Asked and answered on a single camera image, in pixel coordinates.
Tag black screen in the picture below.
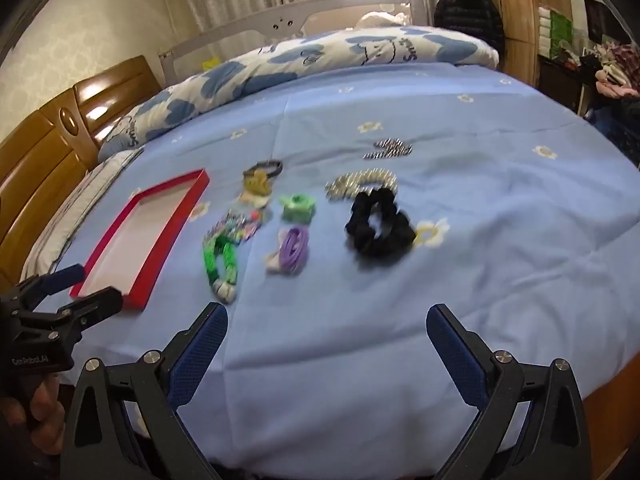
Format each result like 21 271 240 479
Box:
582 0 632 44

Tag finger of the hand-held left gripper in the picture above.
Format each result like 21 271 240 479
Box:
57 287 124 333
14 263 86 311

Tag purple hair tie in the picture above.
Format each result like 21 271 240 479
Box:
265 225 312 277

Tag silver striped hair clips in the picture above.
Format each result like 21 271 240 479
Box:
363 137 413 160

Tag green hair tie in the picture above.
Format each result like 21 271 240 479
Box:
201 232 246 304

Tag colourful bead bracelet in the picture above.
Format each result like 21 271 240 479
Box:
202 210 264 247

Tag black scrunchie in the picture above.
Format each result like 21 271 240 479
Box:
344 187 417 259

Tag yellow hair claw clip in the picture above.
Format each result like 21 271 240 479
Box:
242 167 274 196

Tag wooden wardrobe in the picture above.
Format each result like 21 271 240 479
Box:
472 0 574 86

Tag red-rimmed white tray box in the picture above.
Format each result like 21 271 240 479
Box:
69 168 210 310

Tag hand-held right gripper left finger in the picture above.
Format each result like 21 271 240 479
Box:
60 301 236 480

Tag green hair clip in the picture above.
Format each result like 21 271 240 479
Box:
279 194 318 224

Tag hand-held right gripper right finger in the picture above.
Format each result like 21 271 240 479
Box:
425 302 593 480

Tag blue flowered bedsheet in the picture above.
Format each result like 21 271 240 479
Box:
30 62 640 480

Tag blue heart patterned pillow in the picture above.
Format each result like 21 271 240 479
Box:
97 25 501 162

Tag pearl bead bracelet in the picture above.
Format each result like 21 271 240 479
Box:
325 169 399 203

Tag white striped pillow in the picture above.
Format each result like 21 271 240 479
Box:
22 147 146 281

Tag black padded jacket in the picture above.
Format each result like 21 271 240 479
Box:
432 0 506 68

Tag grey bed guard rail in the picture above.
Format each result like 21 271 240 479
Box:
160 0 426 63

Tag pile of clothes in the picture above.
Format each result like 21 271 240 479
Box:
580 40 640 102

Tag person's left hand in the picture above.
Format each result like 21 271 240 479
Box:
25 371 67 443

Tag wooden headboard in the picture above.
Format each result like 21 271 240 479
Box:
0 55 166 283

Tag stack of green boxes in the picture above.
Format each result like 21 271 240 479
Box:
537 5 577 59

